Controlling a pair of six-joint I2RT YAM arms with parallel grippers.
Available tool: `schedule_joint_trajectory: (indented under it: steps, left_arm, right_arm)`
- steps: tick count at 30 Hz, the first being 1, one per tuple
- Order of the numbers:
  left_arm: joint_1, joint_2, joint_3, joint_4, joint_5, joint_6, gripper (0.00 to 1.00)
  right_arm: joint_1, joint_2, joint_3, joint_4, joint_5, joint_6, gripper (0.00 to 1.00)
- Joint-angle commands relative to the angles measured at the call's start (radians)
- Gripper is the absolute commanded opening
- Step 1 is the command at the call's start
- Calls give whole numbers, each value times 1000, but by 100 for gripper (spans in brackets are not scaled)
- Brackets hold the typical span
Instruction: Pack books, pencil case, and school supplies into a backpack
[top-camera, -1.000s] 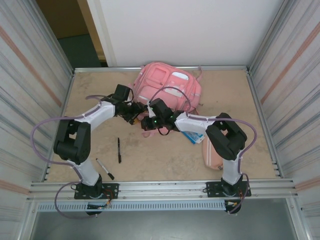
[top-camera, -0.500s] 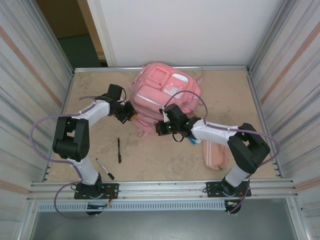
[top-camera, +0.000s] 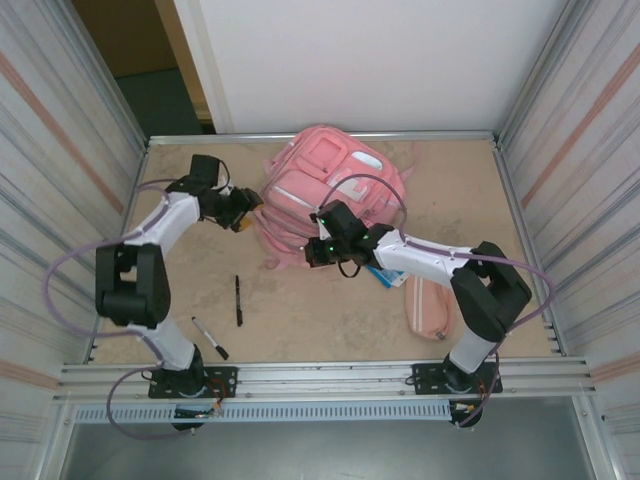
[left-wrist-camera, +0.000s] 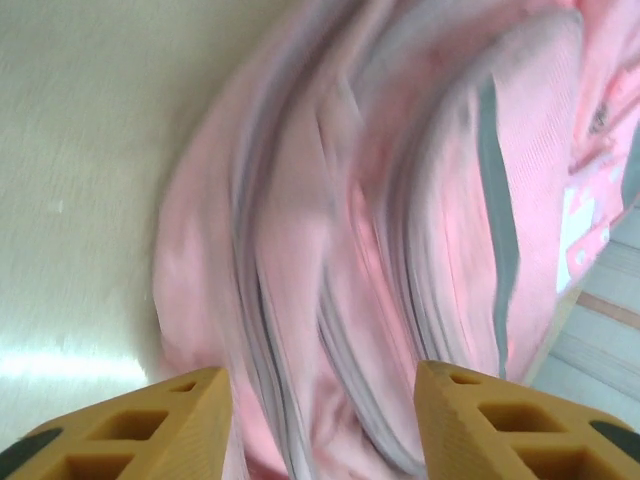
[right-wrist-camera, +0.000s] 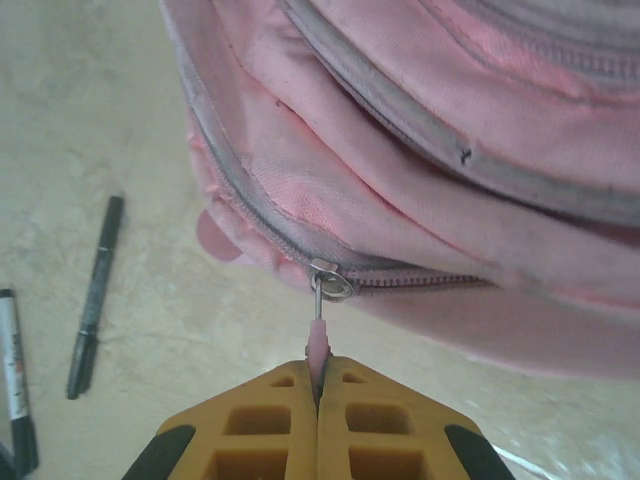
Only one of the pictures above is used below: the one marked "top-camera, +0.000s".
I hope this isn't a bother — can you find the pink backpack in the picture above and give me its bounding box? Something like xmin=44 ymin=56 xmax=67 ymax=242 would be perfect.
xmin=252 ymin=125 xmax=419 ymax=271

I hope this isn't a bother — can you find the blue and white supply package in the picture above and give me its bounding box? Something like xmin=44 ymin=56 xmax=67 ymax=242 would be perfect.
xmin=367 ymin=264 xmax=406 ymax=290

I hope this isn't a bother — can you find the white marker with black cap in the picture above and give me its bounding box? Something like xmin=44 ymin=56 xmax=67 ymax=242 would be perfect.
xmin=192 ymin=315 xmax=230 ymax=361

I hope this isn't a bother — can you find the pink pencil case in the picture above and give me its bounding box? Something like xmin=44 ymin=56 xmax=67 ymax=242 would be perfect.
xmin=404 ymin=277 xmax=454 ymax=342

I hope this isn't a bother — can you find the small electronics board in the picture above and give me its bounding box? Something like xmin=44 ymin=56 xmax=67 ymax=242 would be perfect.
xmin=173 ymin=405 xmax=224 ymax=420

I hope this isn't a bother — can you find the aluminium table frame end bar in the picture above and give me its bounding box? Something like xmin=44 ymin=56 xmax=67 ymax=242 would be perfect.
xmin=147 ymin=130 xmax=501 ymax=147

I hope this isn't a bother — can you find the aluminium table frame side bar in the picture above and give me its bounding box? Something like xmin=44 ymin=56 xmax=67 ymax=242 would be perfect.
xmin=88 ymin=142 xmax=152 ymax=364
xmin=492 ymin=144 xmax=566 ymax=356

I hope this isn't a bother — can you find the white door frame post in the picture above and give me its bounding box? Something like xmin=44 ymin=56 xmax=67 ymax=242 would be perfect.
xmin=172 ymin=0 xmax=236 ymax=135

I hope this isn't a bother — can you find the aluminium mounting rail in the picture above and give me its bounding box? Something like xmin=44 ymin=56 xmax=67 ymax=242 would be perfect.
xmin=58 ymin=357 xmax=599 ymax=401

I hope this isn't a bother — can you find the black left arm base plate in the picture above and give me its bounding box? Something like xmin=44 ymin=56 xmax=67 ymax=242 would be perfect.
xmin=148 ymin=366 xmax=239 ymax=400

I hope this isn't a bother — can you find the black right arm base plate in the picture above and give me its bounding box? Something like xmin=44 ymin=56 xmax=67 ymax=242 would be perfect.
xmin=410 ymin=363 xmax=504 ymax=396

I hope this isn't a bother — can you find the slotted grey cable duct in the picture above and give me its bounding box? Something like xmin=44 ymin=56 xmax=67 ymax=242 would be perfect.
xmin=73 ymin=402 xmax=459 ymax=424

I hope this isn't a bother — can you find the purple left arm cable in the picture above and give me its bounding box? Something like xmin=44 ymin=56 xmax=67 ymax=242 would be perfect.
xmin=43 ymin=179 xmax=201 ymax=439

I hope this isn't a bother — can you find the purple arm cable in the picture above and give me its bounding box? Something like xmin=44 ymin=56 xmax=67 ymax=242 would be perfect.
xmin=43 ymin=179 xmax=201 ymax=439
xmin=319 ymin=172 xmax=557 ymax=430

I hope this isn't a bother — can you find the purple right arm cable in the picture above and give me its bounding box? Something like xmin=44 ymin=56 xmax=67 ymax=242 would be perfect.
xmin=319 ymin=172 xmax=557 ymax=430

